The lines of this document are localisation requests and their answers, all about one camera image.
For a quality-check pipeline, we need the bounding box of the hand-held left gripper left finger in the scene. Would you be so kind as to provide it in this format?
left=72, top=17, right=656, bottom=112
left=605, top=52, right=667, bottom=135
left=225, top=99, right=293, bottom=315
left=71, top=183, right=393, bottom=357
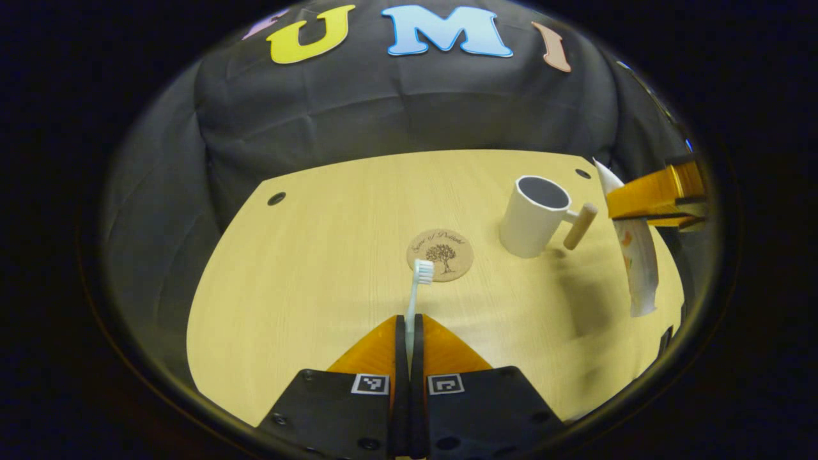
left=256, top=314, right=410, bottom=460

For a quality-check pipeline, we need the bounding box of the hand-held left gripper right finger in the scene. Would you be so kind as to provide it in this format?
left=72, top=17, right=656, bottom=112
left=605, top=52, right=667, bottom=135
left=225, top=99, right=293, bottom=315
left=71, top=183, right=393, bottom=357
left=409, top=313, right=566, bottom=460

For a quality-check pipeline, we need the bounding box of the white toothpaste tube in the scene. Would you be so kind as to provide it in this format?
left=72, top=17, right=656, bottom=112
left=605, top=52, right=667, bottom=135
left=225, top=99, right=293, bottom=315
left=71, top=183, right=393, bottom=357
left=593, top=158, right=660, bottom=318

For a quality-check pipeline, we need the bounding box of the white cup with wooden handle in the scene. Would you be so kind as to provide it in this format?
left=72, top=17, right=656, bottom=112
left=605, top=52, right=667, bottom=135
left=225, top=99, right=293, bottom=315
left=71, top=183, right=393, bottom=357
left=499, top=175, right=599, bottom=259

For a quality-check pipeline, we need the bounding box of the white toothbrush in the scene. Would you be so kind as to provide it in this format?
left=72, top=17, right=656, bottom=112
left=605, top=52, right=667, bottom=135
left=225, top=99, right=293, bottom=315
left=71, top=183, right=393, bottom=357
left=405, top=259, right=436, bottom=372

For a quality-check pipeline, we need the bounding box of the round cork coaster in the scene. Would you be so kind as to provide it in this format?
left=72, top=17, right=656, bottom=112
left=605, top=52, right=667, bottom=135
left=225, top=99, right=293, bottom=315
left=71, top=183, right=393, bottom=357
left=406, top=229, right=475, bottom=282

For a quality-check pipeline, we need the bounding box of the black backdrop cloth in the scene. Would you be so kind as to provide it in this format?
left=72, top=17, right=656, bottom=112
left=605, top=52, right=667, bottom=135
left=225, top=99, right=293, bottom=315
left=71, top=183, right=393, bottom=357
left=102, top=0, right=704, bottom=384

